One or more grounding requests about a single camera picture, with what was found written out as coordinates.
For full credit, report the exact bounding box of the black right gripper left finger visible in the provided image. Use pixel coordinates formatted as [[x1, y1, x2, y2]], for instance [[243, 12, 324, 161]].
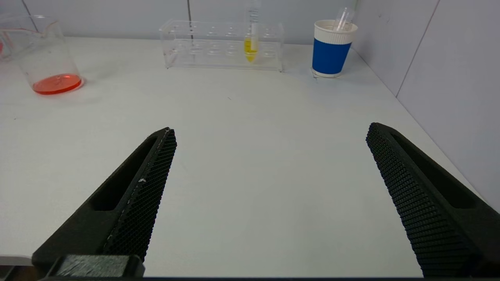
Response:
[[32, 127, 178, 278]]

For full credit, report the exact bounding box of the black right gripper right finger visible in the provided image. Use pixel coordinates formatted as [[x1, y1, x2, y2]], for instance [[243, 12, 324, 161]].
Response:
[[366, 123, 500, 278]]

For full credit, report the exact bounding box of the graduated clear plastic test tube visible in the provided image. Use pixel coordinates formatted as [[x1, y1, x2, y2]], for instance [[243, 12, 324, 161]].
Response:
[[334, 7, 355, 32]]

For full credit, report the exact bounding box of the clear glass beaker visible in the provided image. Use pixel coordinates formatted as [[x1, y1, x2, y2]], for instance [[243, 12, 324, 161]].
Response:
[[0, 15, 85, 96]]

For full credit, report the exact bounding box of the clear acrylic test tube rack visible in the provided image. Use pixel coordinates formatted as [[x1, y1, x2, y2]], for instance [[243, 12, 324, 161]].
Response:
[[159, 20, 285, 73]]

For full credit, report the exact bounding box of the test tube with yellow pigment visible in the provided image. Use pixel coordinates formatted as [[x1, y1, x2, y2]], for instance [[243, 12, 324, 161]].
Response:
[[244, 0, 262, 63]]

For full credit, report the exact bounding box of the blue white paper cup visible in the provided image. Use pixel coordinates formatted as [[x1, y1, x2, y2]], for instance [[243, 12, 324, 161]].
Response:
[[311, 20, 359, 78]]

